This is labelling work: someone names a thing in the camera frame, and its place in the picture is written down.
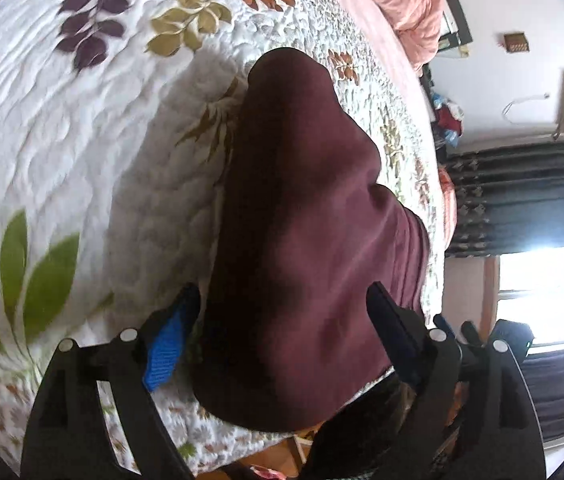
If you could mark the crumpled pink blanket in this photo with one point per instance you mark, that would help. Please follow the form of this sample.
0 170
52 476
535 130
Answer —
401 0

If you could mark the orange cloth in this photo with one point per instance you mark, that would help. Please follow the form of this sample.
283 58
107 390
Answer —
446 195

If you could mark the dark patterned curtain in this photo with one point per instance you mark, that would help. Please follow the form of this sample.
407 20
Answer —
536 200

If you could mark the pink bed sheet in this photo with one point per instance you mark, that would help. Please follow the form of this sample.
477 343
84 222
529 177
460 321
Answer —
401 75

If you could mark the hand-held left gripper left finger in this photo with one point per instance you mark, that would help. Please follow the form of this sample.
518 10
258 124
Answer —
167 345

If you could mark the dark headboard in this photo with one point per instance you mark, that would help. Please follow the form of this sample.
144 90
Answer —
454 5

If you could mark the brown wall box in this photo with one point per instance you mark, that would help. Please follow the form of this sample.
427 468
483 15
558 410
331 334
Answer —
516 42

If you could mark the white floral quilt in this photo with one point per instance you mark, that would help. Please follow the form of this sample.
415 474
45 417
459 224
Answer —
62 160

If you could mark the maroon pants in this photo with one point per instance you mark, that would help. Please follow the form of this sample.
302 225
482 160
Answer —
302 210

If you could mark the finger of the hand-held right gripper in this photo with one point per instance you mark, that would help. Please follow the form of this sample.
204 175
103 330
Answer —
471 334
444 321

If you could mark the pile of colourful clothes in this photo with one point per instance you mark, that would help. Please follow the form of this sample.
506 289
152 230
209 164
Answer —
447 120

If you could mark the window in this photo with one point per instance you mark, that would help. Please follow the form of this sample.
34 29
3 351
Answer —
551 290

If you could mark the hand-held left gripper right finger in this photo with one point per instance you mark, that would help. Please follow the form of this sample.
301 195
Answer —
401 345

